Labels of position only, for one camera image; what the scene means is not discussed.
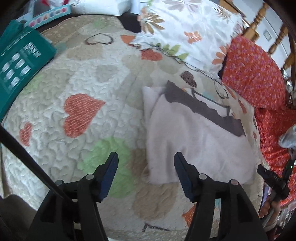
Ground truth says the pale pink sweater grey trim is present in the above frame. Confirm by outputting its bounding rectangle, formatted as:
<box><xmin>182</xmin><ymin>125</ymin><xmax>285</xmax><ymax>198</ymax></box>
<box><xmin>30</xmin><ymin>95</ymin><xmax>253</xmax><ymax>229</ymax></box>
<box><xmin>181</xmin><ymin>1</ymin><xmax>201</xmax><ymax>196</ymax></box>
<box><xmin>142</xmin><ymin>82</ymin><xmax>257</xmax><ymax>184</ymax></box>

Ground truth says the right hand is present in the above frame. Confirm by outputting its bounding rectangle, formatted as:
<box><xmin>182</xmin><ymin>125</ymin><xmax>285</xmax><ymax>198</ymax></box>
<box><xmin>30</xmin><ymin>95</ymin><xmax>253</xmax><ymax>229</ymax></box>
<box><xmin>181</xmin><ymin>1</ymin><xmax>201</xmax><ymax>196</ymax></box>
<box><xmin>259</xmin><ymin>195</ymin><xmax>280</xmax><ymax>221</ymax></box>

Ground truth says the grey cloth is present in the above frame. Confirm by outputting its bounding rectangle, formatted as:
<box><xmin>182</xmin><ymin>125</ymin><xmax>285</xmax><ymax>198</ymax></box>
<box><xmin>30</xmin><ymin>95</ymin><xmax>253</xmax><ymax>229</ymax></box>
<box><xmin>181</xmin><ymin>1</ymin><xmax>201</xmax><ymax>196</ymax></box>
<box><xmin>278</xmin><ymin>125</ymin><xmax>296</xmax><ymax>150</ymax></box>

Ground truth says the red floral blanket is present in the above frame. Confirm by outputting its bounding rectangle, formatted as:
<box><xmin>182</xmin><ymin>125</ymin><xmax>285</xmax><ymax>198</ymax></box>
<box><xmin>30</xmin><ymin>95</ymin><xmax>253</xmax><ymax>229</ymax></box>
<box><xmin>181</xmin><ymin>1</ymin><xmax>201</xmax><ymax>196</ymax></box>
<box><xmin>254</xmin><ymin>107</ymin><xmax>296</xmax><ymax>209</ymax></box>

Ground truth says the heart patterned quilt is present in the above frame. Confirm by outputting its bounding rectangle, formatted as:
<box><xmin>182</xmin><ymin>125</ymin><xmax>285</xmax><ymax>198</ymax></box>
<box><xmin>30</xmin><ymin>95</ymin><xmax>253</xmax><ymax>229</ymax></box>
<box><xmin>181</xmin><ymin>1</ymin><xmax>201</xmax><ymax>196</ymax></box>
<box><xmin>3</xmin><ymin>15</ymin><xmax>264</xmax><ymax>240</ymax></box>

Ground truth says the red floral pillow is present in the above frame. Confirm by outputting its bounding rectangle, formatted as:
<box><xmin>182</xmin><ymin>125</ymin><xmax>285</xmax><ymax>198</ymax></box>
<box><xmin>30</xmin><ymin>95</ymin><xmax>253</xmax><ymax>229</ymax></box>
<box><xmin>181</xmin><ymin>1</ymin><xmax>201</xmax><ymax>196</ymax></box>
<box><xmin>222</xmin><ymin>36</ymin><xmax>287</xmax><ymax>110</ymax></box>

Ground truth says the wooden bed headboard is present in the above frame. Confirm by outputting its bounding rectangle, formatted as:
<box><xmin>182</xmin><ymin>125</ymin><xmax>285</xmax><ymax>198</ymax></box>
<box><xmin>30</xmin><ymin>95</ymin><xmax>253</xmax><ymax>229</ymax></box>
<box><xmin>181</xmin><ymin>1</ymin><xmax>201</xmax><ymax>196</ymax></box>
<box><xmin>219</xmin><ymin>0</ymin><xmax>296</xmax><ymax>86</ymax></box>

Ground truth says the white floral pillow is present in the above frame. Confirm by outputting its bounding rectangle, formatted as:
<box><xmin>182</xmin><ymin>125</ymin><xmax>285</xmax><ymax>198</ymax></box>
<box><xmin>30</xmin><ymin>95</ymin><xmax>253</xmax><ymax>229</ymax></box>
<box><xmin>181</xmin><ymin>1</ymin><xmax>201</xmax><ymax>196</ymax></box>
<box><xmin>131</xmin><ymin>1</ymin><xmax>243</xmax><ymax>78</ymax></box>

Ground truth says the light blue shapes box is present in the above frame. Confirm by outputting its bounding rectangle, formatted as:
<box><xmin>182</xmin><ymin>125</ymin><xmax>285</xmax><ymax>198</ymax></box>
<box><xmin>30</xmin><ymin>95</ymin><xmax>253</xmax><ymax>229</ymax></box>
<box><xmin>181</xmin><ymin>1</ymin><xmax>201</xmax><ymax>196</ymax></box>
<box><xmin>16</xmin><ymin>1</ymin><xmax>71</xmax><ymax>29</ymax></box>

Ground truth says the white paper bag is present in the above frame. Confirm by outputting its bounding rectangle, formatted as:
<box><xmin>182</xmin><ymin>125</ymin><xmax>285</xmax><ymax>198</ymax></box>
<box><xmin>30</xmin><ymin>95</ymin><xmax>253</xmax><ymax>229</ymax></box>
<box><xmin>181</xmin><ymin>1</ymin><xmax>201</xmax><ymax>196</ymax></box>
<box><xmin>69</xmin><ymin>0</ymin><xmax>132</xmax><ymax>16</ymax></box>

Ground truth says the black cable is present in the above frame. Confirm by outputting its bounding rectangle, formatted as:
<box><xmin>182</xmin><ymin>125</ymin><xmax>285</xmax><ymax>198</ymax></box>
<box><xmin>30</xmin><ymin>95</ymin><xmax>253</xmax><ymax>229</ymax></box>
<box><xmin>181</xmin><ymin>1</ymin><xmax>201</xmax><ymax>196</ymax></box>
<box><xmin>0</xmin><ymin>126</ymin><xmax>65</xmax><ymax>200</ymax></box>

